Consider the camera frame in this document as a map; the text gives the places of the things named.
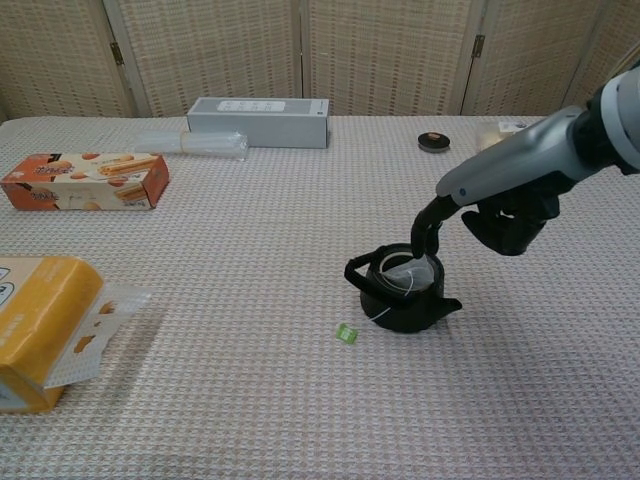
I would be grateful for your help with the black and silver right hand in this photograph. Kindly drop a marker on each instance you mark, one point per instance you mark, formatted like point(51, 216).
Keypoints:
point(510, 160)

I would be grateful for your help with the small tea bag with tag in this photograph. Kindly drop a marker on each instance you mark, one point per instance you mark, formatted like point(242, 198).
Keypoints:
point(407, 277)

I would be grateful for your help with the white and silver right arm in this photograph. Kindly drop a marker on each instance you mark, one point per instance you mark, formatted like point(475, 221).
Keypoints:
point(622, 115)

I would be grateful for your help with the bagged pastry snack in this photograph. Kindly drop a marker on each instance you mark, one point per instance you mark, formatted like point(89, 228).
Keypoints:
point(492, 135)

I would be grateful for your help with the black teapot lid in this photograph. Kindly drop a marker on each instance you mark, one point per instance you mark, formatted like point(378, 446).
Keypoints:
point(433, 142)

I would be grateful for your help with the black teapot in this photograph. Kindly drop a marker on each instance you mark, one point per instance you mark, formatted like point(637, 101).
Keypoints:
point(410, 315)

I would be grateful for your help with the woven folding screen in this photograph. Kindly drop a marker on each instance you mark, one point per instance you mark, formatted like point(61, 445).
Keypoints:
point(320, 55)

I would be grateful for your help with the grey rectangular box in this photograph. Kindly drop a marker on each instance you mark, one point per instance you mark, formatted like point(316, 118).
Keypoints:
point(260, 125)

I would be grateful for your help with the clear plastic sleeve package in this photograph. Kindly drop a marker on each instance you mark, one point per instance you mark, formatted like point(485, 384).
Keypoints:
point(200, 144)

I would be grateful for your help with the woven checkered tablecloth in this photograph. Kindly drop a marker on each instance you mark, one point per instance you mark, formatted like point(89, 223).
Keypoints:
point(250, 390)

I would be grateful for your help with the orange cookie box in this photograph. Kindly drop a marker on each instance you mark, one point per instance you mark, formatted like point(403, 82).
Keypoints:
point(85, 180)

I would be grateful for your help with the yellow cat tissue pack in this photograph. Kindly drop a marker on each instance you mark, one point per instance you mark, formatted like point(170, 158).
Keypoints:
point(45, 320)

